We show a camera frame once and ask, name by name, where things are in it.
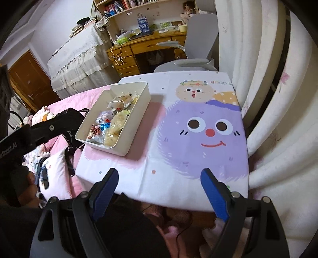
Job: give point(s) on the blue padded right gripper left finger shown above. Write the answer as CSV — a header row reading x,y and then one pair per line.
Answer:
x,y
88,208

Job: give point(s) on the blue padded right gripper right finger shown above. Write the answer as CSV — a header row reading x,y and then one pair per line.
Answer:
x,y
231,208

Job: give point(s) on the blue foil snack pack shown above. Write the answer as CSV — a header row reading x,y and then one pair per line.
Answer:
x,y
105,126

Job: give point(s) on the cream plastic storage box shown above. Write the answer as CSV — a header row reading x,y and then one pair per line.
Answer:
x,y
100,114

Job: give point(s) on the clear bag yellow crackers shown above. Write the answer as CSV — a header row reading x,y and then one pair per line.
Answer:
x,y
117,124

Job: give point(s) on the white paper pastry bag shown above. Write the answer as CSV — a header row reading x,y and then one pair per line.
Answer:
x,y
123,101

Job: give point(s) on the brown white chocolate snack pack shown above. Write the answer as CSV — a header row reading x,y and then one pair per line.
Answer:
x,y
96,135

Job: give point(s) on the person's hand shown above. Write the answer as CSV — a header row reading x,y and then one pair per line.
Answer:
x,y
29,196

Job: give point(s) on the brown wooden door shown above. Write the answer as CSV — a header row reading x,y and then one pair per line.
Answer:
x,y
31,83

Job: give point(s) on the white lace covered bed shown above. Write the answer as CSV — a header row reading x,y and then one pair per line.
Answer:
x,y
82,64

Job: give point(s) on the cartoon printed tablecloth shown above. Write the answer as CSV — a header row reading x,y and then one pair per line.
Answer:
x,y
193,122

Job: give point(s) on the wooden desk with drawers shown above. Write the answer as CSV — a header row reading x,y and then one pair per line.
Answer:
x,y
143,55

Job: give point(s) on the green tissue pack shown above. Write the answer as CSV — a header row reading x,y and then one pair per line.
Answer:
x,y
122,40

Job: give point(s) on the wooden bookshelf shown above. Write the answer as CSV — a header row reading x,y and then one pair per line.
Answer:
x,y
156,12

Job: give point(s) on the blue paper gift bag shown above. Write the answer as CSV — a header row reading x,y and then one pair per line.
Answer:
x,y
143,24

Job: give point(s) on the grey office chair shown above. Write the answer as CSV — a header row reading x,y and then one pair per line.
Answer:
x,y
202,32

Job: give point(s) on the white curtain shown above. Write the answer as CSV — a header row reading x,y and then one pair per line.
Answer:
x,y
269,51

